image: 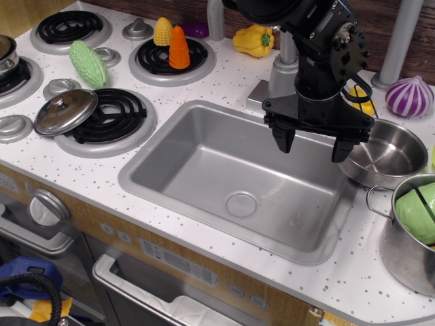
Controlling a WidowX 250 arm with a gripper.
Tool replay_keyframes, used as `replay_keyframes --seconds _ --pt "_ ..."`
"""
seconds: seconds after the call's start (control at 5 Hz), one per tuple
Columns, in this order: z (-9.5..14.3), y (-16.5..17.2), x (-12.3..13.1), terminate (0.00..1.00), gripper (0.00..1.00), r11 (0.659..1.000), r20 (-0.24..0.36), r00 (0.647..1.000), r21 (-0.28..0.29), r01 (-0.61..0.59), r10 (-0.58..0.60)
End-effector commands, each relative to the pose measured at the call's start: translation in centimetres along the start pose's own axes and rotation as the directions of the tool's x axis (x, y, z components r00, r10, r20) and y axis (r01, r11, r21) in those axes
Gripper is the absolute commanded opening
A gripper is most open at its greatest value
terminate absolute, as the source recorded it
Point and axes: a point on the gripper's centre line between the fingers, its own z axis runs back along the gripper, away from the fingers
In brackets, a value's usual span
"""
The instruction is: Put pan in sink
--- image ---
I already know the orange toy carrot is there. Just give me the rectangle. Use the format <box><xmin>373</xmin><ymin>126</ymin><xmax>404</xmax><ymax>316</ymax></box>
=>
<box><xmin>169</xmin><ymin>26</ymin><xmax>190</xmax><ymax>69</ymax></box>

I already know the purple toy eggplant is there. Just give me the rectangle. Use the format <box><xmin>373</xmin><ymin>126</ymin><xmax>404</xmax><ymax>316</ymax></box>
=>
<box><xmin>173</xmin><ymin>22</ymin><xmax>209</xmax><ymax>39</ymax></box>

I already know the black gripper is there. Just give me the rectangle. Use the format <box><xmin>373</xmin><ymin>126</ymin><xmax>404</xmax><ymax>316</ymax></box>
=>
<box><xmin>262</xmin><ymin>94</ymin><xmax>375</xmax><ymax>163</ymax></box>

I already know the yellow handled toy utensil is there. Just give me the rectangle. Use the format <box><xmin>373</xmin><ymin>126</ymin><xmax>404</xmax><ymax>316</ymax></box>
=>
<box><xmin>349</xmin><ymin>86</ymin><xmax>377</xmax><ymax>116</ymax></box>

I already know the yellow toy bell pepper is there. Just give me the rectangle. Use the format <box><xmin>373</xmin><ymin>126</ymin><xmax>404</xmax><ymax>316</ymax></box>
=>
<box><xmin>232</xmin><ymin>24</ymin><xmax>275</xmax><ymax>58</ymax></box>

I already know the silver toy faucet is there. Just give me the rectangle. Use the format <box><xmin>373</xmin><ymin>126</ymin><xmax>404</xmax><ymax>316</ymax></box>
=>
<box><xmin>207</xmin><ymin>0</ymin><xmax>298</xmax><ymax>113</ymax></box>

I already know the steel pot lid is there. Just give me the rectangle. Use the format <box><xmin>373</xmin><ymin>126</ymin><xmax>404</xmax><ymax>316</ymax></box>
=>
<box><xmin>34</xmin><ymin>89</ymin><xmax>98</xmax><ymax>137</ymax></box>

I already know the front right black burner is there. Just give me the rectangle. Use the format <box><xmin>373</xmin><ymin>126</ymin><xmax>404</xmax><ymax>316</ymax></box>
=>
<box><xmin>54</xmin><ymin>88</ymin><xmax>157</xmax><ymax>158</ymax></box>

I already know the yellow toy corn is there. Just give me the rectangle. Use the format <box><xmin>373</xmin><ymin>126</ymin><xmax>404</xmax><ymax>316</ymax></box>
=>
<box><xmin>154</xmin><ymin>17</ymin><xmax>173</xmax><ymax>47</ymax></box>

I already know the grey stove knob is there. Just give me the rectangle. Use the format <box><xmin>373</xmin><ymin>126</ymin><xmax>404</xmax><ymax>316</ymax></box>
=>
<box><xmin>122</xmin><ymin>18</ymin><xmax>154</xmax><ymax>41</ymax></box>
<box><xmin>95</xmin><ymin>47</ymin><xmax>121</xmax><ymax>68</ymax></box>
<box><xmin>43</xmin><ymin>79</ymin><xmax>81</xmax><ymax>101</ymax></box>
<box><xmin>1</xmin><ymin>115</ymin><xmax>33</xmax><ymax>144</ymax></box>

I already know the tall steel pot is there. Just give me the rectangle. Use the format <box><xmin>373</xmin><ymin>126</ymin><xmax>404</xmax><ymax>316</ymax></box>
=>
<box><xmin>366</xmin><ymin>174</ymin><xmax>434</xmax><ymax>297</ymax></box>

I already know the grey support pole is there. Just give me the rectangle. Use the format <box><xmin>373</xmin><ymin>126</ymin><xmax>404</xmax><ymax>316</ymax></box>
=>
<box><xmin>371</xmin><ymin>0</ymin><xmax>424</xmax><ymax>92</ymax></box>

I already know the silver oven dial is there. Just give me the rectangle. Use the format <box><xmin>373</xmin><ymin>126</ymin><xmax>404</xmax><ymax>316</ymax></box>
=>
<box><xmin>28</xmin><ymin>188</ymin><xmax>71</xmax><ymax>227</ymax></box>

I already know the front left black burner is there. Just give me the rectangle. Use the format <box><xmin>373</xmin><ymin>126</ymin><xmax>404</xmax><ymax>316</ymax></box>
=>
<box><xmin>1</xmin><ymin>56</ymin><xmax>43</xmax><ymax>109</ymax></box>

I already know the grey stove knob left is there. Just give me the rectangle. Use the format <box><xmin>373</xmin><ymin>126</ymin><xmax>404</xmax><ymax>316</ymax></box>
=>
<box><xmin>43</xmin><ymin>79</ymin><xmax>81</xmax><ymax>101</ymax></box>

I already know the silver left oven handle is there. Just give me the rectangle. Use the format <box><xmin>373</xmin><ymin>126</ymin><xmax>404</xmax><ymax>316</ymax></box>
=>
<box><xmin>1</xmin><ymin>204</ymin><xmax>74</xmax><ymax>256</ymax></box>

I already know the steel pot on left burner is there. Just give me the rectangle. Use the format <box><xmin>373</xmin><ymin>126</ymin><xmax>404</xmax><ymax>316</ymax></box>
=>
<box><xmin>0</xmin><ymin>35</ymin><xmax>19</xmax><ymax>80</ymax></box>

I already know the small steel pan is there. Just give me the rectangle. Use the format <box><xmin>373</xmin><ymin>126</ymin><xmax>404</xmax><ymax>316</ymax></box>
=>
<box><xmin>338</xmin><ymin>119</ymin><xmax>428</xmax><ymax>189</ymax></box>

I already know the blue clamp tool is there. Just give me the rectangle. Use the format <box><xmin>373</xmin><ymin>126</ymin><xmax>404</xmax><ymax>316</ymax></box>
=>
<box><xmin>1</xmin><ymin>256</ymin><xmax>63</xmax><ymax>300</ymax></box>

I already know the silver oven door handle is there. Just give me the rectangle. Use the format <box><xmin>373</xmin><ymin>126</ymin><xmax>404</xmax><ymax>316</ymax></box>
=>
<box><xmin>92</xmin><ymin>254</ymin><xmax>245</xmax><ymax>326</ymax></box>

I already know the green toy cabbage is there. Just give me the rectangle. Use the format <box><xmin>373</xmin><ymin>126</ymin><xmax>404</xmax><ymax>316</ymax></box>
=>
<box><xmin>395</xmin><ymin>183</ymin><xmax>434</xmax><ymax>245</ymax></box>

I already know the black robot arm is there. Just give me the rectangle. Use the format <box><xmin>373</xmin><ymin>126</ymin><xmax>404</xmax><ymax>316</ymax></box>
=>
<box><xmin>224</xmin><ymin>1</ymin><xmax>375</xmax><ymax>163</ymax></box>

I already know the grey stove knob front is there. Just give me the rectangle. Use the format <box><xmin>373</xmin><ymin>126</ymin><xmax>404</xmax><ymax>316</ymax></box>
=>
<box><xmin>1</xmin><ymin>115</ymin><xmax>33</xmax><ymax>144</ymax></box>

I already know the black braided cable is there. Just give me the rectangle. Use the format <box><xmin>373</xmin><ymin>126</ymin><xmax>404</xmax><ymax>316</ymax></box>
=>
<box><xmin>0</xmin><ymin>273</ymin><xmax>63</xmax><ymax>326</ymax></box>

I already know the black burner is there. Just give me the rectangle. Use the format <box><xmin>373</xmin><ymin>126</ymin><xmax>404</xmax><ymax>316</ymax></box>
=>
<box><xmin>128</xmin><ymin>37</ymin><xmax>216</xmax><ymax>87</ymax></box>
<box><xmin>30</xmin><ymin>10</ymin><xmax>111</xmax><ymax>55</ymax></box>
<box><xmin>1</xmin><ymin>56</ymin><xmax>43</xmax><ymax>109</ymax></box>
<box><xmin>54</xmin><ymin>88</ymin><xmax>157</xmax><ymax>158</ymax></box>

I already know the grey stove knob back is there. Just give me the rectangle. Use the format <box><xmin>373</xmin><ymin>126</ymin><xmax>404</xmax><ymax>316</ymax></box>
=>
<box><xmin>122</xmin><ymin>18</ymin><xmax>154</xmax><ymax>41</ymax></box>

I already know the back right black burner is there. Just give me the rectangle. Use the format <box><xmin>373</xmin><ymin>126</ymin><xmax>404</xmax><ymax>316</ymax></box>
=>
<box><xmin>128</xmin><ymin>37</ymin><xmax>216</xmax><ymax>87</ymax></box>

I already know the green toy bitter gourd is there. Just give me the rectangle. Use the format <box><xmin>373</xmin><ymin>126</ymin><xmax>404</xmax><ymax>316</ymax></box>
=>
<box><xmin>69</xmin><ymin>40</ymin><xmax>108</xmax><ymax>89</ymax></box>

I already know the purple striped toy onion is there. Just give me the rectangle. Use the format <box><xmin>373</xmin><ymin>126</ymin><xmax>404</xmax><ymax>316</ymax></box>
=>
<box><xmin>385</xmin><ymin>76</ymin><xmax>434</xmax><ymax>117</ymax></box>

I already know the grey stove knob middle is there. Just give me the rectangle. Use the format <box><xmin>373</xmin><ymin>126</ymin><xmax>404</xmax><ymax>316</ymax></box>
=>
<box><xmin>95</xmin><ymin>47</ymin><xmax>121</xmax><ymax>68</ymax></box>

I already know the grey toy sink basin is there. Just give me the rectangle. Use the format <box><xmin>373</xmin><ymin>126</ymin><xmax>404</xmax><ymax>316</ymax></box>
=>
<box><xmin>118</xmin><ymin>101</ymin><xmax>358</xmax><ymax>265</ymax></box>

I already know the back left black burner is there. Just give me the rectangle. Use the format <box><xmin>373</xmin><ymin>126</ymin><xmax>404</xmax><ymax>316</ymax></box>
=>
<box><xmin>30</xmin><ymin>10</ymin><xmax>111</xmax><ymax>55</ymax></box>

